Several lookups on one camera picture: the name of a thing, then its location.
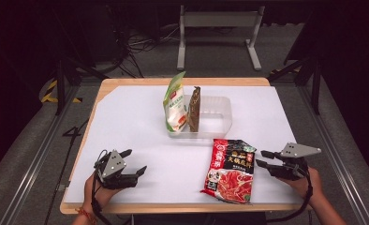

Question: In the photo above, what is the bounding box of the green and white food packet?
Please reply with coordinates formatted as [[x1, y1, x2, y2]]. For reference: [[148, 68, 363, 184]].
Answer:
[[162, 70, 188, 133]]

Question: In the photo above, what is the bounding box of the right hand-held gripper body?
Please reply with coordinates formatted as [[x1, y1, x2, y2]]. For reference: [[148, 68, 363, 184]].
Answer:
[[266, 142, 322, 182]]

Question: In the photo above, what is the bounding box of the person's left hand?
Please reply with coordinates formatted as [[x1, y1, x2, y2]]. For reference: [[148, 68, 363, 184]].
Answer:
[[83, 172, 122, 210]]

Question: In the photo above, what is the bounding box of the brown food packet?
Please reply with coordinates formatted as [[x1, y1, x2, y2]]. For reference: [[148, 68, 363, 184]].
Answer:
[[187, 85, 201, 133]]

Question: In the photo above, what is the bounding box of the hand-held gripper cable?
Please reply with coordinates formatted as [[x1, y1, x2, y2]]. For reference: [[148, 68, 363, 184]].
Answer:
[[265, 170, 314, 224], [90, 149, 113, 225]]

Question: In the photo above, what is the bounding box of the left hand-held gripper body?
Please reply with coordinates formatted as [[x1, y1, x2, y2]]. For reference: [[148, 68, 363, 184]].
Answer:
[[93, 149, 140, 190]]

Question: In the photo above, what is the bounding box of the grey metal stand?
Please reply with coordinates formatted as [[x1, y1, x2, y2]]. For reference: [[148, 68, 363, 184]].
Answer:
[[176, 4, 266, 72]]

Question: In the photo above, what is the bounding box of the clear plastic container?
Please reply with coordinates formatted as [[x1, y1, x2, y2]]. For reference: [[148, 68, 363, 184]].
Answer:
[[167, 95, 233, 139]]

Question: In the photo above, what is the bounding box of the bundle of floor cables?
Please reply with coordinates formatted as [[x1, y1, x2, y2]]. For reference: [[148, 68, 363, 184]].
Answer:
[[109, 22, 182, 79]]

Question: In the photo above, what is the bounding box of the black metal stand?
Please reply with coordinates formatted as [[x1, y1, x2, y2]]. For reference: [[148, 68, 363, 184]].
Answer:
[[267, 54, 323, 116], [52, 57, 110, 116]]

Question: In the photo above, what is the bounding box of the red and black food packet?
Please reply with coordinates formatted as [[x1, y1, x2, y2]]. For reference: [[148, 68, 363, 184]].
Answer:
[[199, 138, 258, 204]]

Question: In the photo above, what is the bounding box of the red bracelet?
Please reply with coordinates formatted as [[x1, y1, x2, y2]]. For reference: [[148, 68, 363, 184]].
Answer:
[[74, 206, 98, 225]]

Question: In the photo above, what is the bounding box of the person's right hand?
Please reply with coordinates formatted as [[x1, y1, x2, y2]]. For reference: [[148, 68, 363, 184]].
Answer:
[[277, 166, 323, 202]]

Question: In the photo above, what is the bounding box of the right hand-held gripper cable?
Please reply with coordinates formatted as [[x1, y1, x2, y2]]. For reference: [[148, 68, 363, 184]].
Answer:
[[265, 170, 314, 224]]

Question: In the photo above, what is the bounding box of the left hand-held gripper cable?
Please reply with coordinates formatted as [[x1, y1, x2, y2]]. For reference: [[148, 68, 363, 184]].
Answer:
[[90, 149, 113, 225]]

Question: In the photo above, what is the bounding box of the yellow and black floor tape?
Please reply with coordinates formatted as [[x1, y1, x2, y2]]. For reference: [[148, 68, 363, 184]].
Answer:
[[40, 79, 83, 104]]

